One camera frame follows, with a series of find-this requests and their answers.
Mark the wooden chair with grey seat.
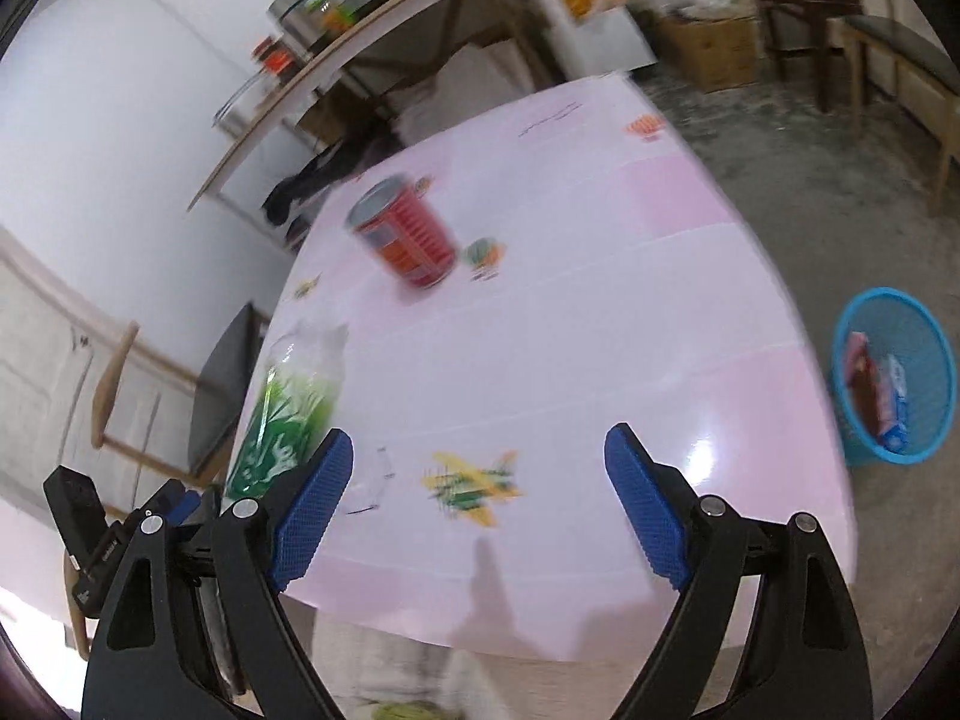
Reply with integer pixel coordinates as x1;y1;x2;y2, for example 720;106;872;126
836;13;960;217

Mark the white shelf table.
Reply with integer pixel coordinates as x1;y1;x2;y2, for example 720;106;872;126
187;0;593;211

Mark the red sauce jar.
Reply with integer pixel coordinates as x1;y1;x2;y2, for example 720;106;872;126
253;37;297;76

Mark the glass jar with red lid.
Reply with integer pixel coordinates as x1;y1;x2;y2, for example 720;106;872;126
212;64;290;140

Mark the wooden chair with black seat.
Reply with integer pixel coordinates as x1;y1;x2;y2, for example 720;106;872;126
90;304;271;488

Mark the blue plastic basket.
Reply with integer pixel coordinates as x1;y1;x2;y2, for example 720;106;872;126
831;286;955;466

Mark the white sack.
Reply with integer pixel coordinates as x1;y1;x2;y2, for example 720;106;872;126
397;37;541;147

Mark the green plastic bottle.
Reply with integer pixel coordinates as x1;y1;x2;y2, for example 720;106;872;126
223;321;352;500

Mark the cardboard box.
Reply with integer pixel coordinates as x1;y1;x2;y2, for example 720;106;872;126
654;7;760;93

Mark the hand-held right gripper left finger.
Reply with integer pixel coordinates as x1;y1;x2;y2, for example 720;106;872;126
81;427;355;720

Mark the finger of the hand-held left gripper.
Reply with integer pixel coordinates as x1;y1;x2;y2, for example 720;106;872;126
142;484;203;533

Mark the white storage box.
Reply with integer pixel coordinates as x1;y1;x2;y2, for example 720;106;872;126
574;7;657;80

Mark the red tin can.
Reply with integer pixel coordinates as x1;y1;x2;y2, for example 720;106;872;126
346;175;457;291

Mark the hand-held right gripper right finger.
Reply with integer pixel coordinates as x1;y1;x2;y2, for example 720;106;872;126
604;422;875;720

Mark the black cloth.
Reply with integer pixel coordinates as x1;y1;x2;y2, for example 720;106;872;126
261;131;398;226

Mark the red snack bag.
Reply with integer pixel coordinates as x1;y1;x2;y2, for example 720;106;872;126
844;331;890;436

